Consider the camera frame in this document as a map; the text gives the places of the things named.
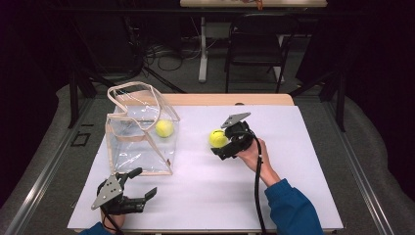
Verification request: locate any tangle of floor cables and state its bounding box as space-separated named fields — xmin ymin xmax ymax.
xmin=143 ymin=40 xmax=204 ymax=72

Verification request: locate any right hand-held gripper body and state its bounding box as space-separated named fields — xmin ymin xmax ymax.
xmin=220 ymin=112 xmax=255 ymax=160

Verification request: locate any clear plastic tote bag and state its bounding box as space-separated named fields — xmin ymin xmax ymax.
xmin=105 ymin=81 xmax=181 ymax=176

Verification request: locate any wooden table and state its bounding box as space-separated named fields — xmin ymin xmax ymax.
xmin=73 ymin=93 xmax=341 ymax=235

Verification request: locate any thick black gripper cable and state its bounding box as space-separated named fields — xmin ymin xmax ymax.
xmin=248 ymin=129 xmax=268 ymax=235

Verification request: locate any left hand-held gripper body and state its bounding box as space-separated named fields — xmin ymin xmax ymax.
xmin=90 ymin=172 xmax=147 ymax=216

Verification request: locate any metal floor rail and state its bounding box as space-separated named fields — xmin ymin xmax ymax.
xmin=3 ymin=97 xmax=94 ymax=235
xmin=325 ymin=97 xmax=396 ymax=235

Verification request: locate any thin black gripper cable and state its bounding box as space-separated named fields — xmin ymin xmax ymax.
xmin=101 ymin=209 xmax=124 ymax=235

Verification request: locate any black folding chair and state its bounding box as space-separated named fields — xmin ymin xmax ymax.
xmin=224 ymin=13 xmax=300 ymax=94

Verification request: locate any person's right hand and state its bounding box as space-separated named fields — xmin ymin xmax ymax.
xmin=236 ymin=138 xmax=274 ymax=179

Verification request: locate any person's left hand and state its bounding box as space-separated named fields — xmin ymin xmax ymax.
xmin=101 ymin=209 xmax=126 ymax=231

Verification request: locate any white-legged background table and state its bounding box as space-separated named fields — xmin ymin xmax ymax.
xmin=179 ymin=0 xmax=328 ymax=83

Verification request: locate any black metal stand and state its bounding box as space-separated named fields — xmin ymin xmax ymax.
xmin=288 ymin=69 xmax=347 ymax=133
xmin=67 ymin=63 xmax=99 ymax=129

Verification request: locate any black tripod leg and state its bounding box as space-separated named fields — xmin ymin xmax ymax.
xmin=142 ymin=66 xmax=188 ymax=95

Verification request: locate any yellow tennis ball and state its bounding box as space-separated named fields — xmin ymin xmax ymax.
xmin=208 ymin=128 xmax=229 ymax=149
xmin=155 ymin=118 xmax=174 ymax=138

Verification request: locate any black curtain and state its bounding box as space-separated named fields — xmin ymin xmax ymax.
xmin=0 ymin=0 xmax=71 ymax=210
xmin=339 ymin=0 xmax=415 ymax=202

